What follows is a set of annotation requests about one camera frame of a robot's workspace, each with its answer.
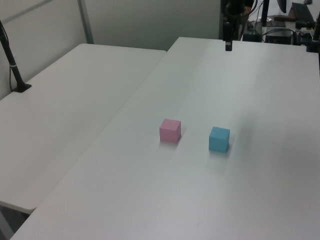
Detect small black device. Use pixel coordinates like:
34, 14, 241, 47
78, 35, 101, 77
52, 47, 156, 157
243, 33, 261, 42

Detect pink cube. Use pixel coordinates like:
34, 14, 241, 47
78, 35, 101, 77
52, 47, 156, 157
159, 118, 182, 143

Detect white side table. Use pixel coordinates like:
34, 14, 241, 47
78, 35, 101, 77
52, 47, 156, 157
0, 43, 168, 215

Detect black camera stand pole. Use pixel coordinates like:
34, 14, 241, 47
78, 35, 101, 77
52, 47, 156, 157
0, 19, 33, 94

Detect grey metal partition post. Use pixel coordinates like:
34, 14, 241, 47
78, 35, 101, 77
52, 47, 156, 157
76, 0, 95, 45

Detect dark brown flat board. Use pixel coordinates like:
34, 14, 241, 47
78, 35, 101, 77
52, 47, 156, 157
287, 2, 314, 22

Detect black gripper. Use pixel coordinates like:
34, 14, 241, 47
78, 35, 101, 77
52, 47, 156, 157
223, 21, 234, 52

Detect black electronics box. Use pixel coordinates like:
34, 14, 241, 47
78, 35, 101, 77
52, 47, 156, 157
264, 29, 294, 46

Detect black monitor stand post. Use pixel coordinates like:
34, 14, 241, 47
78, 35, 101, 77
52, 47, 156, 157
260, 0, 270, 27

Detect blue cube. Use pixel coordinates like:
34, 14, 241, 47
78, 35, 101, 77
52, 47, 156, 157
208, 126, 231, 153

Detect black camera on mount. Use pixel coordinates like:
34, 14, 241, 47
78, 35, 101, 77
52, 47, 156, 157
294, 20, 320, 54

